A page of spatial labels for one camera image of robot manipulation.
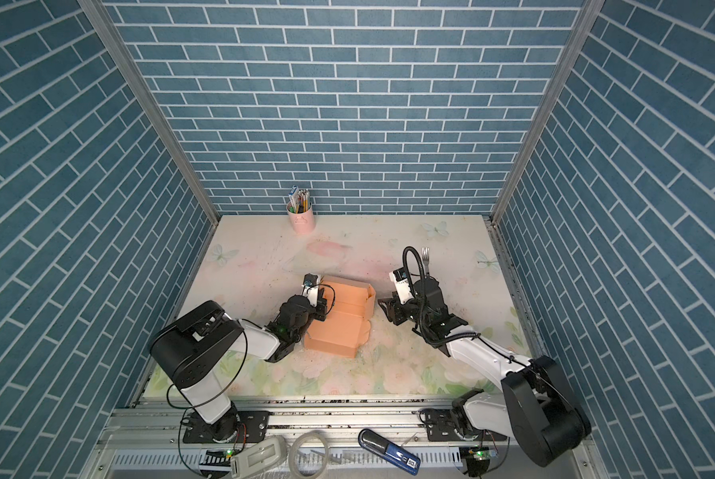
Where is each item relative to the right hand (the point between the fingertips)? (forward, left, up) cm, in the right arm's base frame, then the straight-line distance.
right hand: (385, 294), depth 86 cm
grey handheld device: (-40, +27, -9) cm, 49 cm away
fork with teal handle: (+23, -14, -11) cm, 29 cm away
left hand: (+3, +19, -5) cm, 20 cm away
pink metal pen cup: (+32, +33, -5) cm, 46 cm away
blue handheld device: (-37, -3, -7) cm, 38 cm away
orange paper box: (0, +11, -10) cm, 15 cm away
